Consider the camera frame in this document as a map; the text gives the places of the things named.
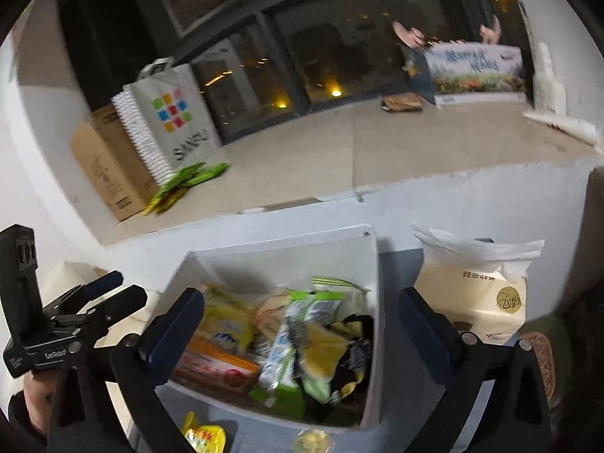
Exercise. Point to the yellow bread snack bag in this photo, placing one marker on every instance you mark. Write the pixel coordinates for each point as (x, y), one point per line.
(227, 322)

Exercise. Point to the jelly cup with cartoon lid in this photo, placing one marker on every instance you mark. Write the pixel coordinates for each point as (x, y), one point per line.
(313, 441)

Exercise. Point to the tall pale rice cracker bag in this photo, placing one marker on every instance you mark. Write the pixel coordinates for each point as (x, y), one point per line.
(353, 298)

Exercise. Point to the person's left hand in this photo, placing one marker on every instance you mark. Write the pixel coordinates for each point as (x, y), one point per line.
(38, 389)

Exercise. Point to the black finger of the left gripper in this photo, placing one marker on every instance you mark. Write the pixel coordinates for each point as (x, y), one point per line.
(113, 310)

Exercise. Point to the brown cardboard box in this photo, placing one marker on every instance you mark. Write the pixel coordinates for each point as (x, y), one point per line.
(105, 152)

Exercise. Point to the round crackers clear bag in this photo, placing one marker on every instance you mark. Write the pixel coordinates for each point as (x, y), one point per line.
(270, 315)

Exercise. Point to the rolled white paper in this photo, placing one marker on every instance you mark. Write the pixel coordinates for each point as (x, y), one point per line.
(579, 129)

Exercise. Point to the yellow tissue pack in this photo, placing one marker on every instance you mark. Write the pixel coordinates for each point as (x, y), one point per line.
(479, 286)

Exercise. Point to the olive green triangular packet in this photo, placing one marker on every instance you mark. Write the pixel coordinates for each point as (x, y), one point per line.
(319, 352)

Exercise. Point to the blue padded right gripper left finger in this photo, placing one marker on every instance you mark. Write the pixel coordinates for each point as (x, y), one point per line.
(166, 338)

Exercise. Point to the black yellow snack packet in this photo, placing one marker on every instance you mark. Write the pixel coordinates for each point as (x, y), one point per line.
(349, 386)

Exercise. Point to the green wafer snack pack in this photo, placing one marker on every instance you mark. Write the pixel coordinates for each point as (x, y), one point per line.
(276, 387)

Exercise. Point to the printed landscape tissue box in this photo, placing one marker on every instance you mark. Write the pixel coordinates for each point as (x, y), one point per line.
(460, 73)

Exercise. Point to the cream sofa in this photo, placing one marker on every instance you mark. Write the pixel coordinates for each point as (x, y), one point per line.
(66, 275)

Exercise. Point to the yellow small snack packet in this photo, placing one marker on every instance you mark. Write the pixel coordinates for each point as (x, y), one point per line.
(210, 438)

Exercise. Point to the white open storage box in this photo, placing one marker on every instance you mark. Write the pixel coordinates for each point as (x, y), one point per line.
(295, 334)

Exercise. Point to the orange white cracker bag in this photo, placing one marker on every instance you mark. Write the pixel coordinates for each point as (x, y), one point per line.
(207, 364)

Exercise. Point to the white SANFU shopping bag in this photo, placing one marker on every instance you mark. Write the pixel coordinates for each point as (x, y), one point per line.
(167, 119)

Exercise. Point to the white spray bottle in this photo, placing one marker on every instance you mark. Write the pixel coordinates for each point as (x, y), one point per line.
(550, 93)

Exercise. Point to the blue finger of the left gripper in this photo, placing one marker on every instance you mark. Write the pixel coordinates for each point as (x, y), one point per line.
(92, 287)

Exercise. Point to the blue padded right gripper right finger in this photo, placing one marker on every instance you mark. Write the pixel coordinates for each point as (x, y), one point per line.
(431, 333)

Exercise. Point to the brown wrapper on sill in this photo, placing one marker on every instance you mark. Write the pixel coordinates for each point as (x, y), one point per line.
(403, 102)

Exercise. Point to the green snack packets on sill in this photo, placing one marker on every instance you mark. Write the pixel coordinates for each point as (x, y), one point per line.
(179, 184)

